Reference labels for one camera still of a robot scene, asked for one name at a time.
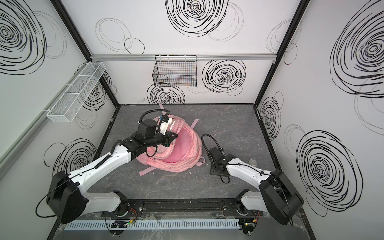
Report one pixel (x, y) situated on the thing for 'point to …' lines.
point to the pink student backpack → (184, 152)
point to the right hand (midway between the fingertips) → (213, 172)
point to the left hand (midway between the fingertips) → (177, 134)
